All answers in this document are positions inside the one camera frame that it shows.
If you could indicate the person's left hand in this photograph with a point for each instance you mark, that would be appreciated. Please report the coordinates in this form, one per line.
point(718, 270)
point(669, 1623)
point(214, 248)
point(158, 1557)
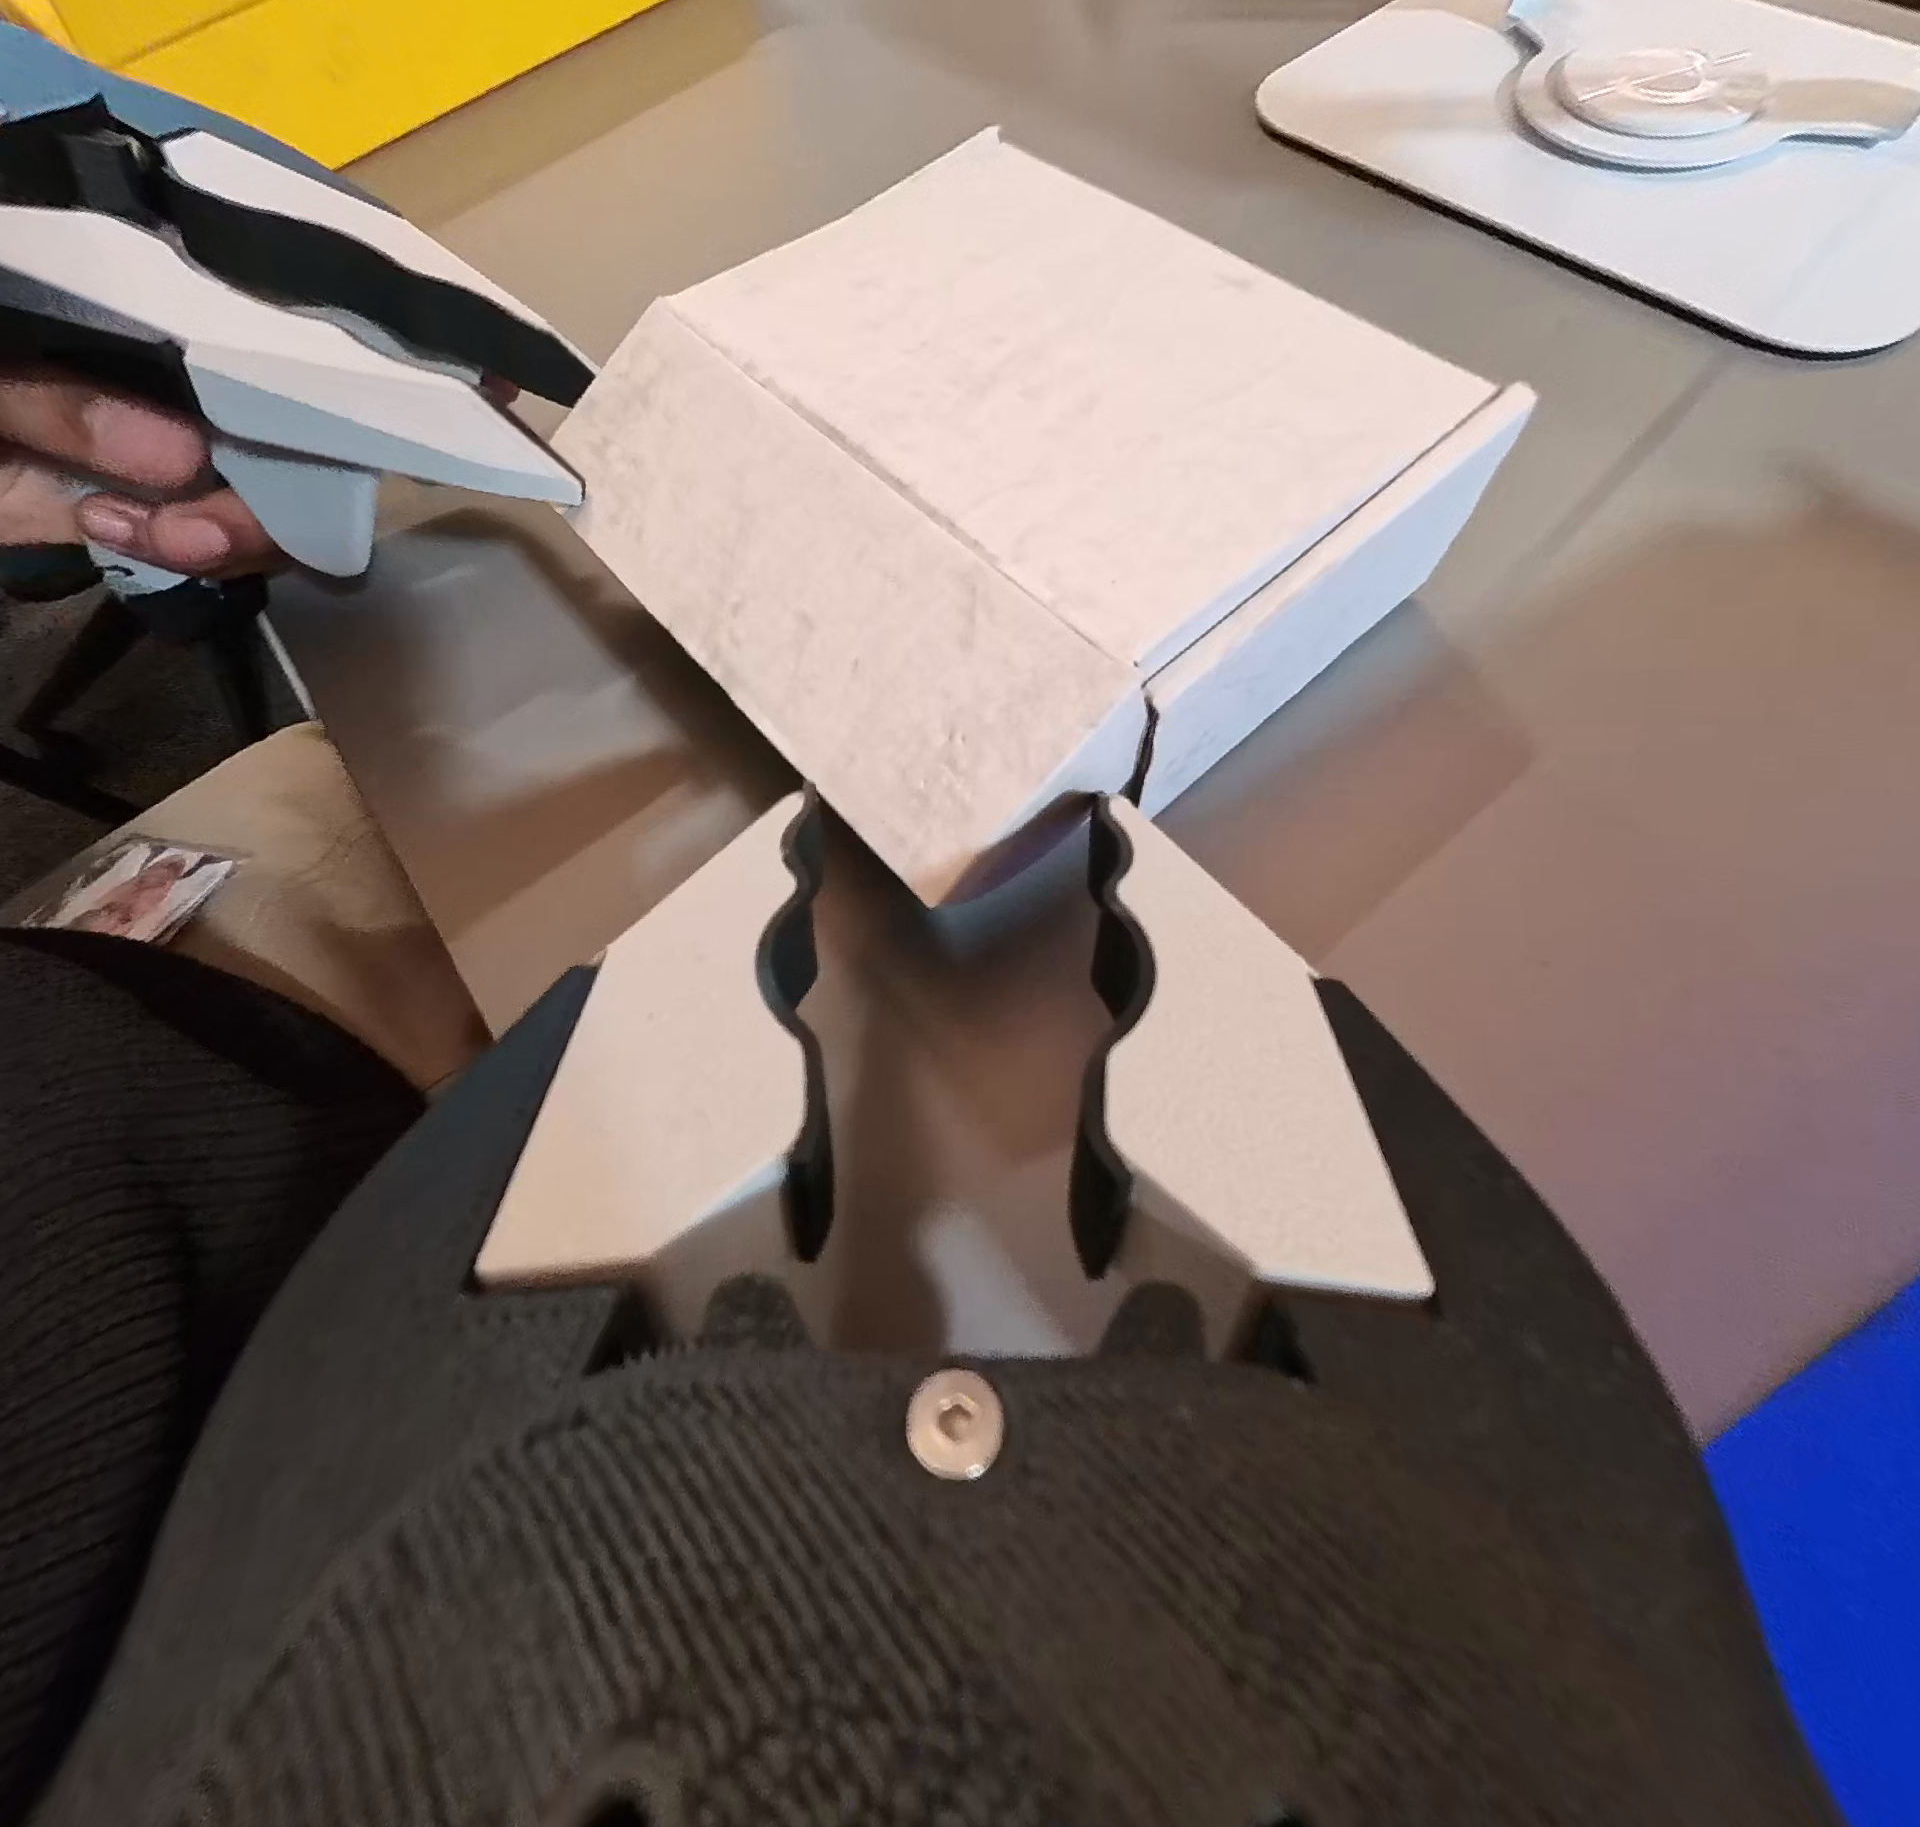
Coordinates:
point(135, 479)

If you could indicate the white cardboard mailer box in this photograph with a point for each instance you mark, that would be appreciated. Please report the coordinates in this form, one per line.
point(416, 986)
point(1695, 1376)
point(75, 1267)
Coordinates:
point(1050, 433)

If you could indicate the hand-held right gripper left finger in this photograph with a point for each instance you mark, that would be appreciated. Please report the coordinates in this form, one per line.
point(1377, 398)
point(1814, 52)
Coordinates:
point(660, 1108)

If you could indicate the white document stand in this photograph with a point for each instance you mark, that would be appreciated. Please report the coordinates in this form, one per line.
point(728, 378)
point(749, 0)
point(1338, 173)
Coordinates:
point(1725, 251)

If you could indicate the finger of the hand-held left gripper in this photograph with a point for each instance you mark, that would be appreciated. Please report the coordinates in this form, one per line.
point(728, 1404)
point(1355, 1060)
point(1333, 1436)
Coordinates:
point(271, 373)
point(300, 201)

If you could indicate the person's tan trousers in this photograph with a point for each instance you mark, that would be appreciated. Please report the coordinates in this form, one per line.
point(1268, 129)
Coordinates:
point(300, 838)

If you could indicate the blue plastic bin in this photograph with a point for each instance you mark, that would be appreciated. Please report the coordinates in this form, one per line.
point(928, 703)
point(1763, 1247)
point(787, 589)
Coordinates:
point(1830, 1559)

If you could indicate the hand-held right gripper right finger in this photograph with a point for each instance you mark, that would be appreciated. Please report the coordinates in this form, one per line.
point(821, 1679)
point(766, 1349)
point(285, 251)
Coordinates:
point(1261, 1108)

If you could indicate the grey desk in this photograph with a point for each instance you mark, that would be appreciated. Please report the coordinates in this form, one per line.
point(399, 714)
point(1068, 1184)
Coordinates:
point(1575, 658)

